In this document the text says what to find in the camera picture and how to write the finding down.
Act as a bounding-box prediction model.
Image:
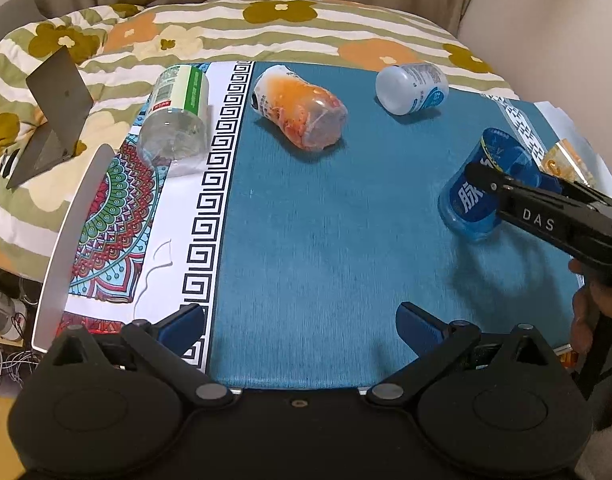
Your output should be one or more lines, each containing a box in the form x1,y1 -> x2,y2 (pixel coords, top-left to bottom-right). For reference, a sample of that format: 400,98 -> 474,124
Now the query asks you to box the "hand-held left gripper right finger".
367,302 -> 559,408

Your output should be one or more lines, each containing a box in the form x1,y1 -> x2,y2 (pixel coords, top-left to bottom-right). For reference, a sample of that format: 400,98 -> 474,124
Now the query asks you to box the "white string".
135,240 -> 175,312

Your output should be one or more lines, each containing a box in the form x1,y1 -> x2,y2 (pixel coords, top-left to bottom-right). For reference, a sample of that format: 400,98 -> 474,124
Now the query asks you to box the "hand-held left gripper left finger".
46,304 -> 235,411

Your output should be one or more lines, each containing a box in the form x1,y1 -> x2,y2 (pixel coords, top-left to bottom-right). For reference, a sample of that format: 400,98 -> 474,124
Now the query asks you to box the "clear bottle with green label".
138,65 -> 213,163

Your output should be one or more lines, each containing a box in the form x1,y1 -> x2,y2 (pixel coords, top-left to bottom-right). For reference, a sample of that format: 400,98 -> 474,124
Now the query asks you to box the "blue plastic bottle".
438,127 -> 542,243

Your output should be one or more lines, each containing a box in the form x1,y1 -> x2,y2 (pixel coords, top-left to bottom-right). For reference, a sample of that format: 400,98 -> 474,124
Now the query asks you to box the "small orange packet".
556,345 -> 582,370

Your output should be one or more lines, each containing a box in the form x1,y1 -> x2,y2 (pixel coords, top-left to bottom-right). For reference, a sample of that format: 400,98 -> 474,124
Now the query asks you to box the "grey laptop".
6,47 -> 94,191

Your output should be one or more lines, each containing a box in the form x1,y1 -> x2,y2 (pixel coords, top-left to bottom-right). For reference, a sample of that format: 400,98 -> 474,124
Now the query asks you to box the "teal patterned tablecloth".
61,60 -> 594,392

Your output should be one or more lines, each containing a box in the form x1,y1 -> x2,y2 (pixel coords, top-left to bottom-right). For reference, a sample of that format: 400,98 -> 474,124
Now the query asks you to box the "orange plastic bottle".
251,65 -> 349,151

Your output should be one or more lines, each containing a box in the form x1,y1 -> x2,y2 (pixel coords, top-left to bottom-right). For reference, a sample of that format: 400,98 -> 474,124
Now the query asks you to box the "tangle of cables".
0,280 -> 43,392

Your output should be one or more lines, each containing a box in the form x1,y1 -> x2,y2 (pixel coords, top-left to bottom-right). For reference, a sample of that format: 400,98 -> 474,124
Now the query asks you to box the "white and blue bottle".
376,62 -> 450,116

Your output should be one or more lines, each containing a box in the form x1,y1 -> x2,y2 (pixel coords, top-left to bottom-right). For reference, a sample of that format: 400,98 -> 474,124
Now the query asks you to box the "person's right hand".
570,259 -> 612,357

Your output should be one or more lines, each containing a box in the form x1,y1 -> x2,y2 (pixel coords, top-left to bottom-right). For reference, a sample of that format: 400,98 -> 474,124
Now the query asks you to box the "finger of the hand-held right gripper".
538,172 -> 607,206
463,161 -> 542,200

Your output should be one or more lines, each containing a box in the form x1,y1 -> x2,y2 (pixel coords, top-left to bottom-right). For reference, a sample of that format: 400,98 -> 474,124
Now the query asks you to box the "floral striped blanket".
0,0 -> 521,281

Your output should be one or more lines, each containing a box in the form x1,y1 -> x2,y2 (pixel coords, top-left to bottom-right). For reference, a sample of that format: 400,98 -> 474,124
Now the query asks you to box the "yellow snack packet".
540,139 -> 599,188

